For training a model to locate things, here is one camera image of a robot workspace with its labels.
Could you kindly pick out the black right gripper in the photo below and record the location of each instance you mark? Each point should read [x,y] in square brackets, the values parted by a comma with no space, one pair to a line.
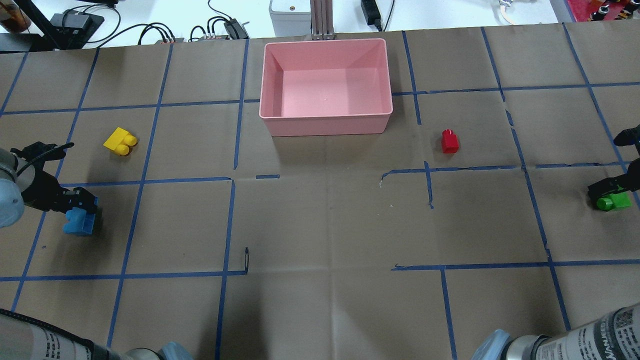
[609,188]

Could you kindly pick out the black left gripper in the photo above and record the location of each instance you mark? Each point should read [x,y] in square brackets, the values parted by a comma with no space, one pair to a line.
[46,194]

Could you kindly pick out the green toy block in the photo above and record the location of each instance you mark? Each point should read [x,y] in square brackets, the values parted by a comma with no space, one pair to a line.
[613,201]

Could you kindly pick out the blue toy block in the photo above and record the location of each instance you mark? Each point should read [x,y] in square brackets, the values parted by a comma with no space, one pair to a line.
[80,222]

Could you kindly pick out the yellow toy block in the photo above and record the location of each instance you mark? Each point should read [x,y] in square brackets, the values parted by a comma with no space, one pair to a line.
[121,142]

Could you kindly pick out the red toy block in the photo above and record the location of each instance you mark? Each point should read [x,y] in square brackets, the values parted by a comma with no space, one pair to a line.
[449,142]

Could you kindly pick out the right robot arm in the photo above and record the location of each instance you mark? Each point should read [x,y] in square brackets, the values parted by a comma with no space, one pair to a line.
[614,336]

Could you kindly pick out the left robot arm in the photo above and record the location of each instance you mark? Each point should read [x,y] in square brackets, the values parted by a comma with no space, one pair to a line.
[26,338]

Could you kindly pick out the pink plastic box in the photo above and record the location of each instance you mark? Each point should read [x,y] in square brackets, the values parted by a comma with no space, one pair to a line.
[330,87]

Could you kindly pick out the grey box device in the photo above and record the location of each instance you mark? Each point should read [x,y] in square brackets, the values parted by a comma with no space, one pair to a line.
[290,17]

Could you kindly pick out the black device with stand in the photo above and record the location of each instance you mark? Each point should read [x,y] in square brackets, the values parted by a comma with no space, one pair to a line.
[25,28]

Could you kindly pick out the black power adapter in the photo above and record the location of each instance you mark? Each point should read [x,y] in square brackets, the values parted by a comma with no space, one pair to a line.
[371,13]

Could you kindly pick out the aluminium frame post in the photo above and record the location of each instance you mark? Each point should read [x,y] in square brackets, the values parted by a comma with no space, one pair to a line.
[322,24]

